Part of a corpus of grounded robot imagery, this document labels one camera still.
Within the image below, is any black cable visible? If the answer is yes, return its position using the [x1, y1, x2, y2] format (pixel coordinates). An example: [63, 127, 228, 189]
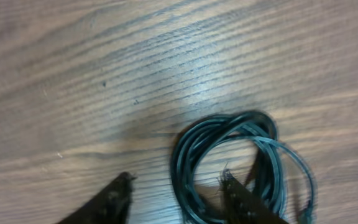
[169, 110, 318, 224]

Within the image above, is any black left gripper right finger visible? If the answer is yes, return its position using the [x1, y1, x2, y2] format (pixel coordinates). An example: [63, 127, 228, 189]
[221, 169, 288, 224]

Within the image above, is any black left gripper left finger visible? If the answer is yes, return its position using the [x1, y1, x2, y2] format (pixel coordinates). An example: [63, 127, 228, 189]
[58, 172, 135, 224]

